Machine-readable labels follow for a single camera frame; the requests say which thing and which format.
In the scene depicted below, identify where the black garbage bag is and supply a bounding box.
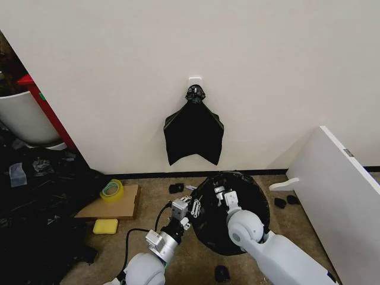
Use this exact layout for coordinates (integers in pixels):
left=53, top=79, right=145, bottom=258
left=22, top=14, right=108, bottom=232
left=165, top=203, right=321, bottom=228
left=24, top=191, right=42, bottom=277
left=189, top=171, right=271, bottom=238

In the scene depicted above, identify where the hanging black bag bundle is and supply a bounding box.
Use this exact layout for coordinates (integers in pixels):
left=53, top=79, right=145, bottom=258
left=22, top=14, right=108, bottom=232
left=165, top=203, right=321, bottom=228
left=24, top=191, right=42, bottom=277
left=163, top=84, right=225, bottom=167

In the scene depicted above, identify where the flat brown cardboard sheet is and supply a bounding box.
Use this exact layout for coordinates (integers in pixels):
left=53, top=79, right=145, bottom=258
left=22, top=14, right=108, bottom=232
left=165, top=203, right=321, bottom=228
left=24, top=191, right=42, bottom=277
left=74, top=183, right=142, bottom=221

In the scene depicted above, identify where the yellow sponge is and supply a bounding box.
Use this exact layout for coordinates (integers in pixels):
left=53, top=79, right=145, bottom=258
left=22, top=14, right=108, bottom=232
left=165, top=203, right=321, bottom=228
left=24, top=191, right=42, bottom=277
left=92, top=218, right=119, bottom=236

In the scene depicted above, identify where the clear yellow-green tape roll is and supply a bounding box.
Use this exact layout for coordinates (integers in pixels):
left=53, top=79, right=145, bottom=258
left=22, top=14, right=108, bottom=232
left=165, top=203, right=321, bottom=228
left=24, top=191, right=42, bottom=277
left=99, top=179, right=125, bottom=205

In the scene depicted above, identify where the large white board panel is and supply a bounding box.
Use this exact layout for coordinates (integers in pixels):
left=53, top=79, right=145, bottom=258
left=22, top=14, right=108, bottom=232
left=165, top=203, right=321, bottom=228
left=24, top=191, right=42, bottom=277
left=286, top=125, right=380, bottom=285

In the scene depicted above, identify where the pile of black bags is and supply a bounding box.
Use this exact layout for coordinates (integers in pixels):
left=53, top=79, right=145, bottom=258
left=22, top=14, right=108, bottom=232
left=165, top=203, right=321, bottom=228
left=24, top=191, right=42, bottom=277
left=0, top=120, right=105, bottom=285

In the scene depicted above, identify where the red cabinet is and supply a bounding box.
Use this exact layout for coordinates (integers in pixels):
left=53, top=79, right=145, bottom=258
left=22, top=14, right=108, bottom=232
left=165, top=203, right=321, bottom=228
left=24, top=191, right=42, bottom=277
left=17, top=74, right=78, bottom=153

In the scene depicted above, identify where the clear plastic wrapper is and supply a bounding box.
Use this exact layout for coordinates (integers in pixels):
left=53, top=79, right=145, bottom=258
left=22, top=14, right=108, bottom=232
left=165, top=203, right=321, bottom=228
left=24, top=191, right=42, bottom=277
left=8, top=162, right=28, bottom=188

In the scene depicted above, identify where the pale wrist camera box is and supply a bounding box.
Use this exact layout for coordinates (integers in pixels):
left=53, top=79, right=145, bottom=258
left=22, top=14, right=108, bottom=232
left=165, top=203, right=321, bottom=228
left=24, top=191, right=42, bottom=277
left=171, top=198, right=189, bottom=222

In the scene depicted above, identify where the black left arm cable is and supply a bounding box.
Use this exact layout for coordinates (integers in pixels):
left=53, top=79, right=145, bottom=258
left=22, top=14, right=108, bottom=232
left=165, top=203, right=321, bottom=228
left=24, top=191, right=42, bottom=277
left=123, top=201, right=175, bottom=276

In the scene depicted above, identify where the white curved bracket piece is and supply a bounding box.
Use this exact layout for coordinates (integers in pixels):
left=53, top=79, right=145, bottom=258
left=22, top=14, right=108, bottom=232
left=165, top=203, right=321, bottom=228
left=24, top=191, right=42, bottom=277
left=268, top=177, right=301, bottom=192

